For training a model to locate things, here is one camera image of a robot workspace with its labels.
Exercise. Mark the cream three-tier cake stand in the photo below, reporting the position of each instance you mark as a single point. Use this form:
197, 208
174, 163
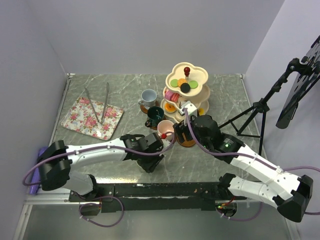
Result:
199, 96

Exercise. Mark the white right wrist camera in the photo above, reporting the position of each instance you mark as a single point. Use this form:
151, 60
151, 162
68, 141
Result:
190, 107

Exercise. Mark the black tripod stand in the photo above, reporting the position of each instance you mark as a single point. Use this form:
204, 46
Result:
261, 106

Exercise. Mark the black sandwich cookie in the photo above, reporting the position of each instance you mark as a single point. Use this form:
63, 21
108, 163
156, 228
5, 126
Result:
185, 87

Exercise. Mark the purple handle tool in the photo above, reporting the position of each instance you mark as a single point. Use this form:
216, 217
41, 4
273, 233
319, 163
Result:
33, 189

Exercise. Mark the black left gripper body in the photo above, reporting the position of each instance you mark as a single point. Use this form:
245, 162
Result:
147, 162

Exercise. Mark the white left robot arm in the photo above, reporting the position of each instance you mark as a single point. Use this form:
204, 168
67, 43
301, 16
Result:
59, 163

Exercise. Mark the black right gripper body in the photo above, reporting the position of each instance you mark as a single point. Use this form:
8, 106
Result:
181, 128

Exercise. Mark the floral serving tray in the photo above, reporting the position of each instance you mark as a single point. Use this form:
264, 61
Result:
80, 118

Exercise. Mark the pink teacup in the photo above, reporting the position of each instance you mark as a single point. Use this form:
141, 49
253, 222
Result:
165, 130

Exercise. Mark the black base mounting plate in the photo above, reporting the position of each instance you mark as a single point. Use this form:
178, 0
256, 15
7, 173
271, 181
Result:
157, 196

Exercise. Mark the metal fork tongs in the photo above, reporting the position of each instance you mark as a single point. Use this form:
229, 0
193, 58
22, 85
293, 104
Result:
99, 108

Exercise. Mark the light blue mug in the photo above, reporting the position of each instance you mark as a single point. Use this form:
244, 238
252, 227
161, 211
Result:
148, 98

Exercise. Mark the dark green teacup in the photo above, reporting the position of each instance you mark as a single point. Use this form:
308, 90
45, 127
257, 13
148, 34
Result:
155, 114

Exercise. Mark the brown wooden coaster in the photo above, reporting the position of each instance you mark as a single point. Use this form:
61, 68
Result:
185, 143
155, 127
145, 109

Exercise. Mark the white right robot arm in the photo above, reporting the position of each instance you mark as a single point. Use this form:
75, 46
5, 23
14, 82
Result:
288, 193

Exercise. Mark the red toy cake slice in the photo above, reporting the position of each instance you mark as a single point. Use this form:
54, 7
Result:
175, 97

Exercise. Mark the orange toy tart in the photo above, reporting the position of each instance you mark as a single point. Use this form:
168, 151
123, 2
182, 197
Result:
169, 108

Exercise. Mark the pink toy cake slice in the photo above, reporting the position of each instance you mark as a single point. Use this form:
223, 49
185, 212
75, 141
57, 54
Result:
168, 94

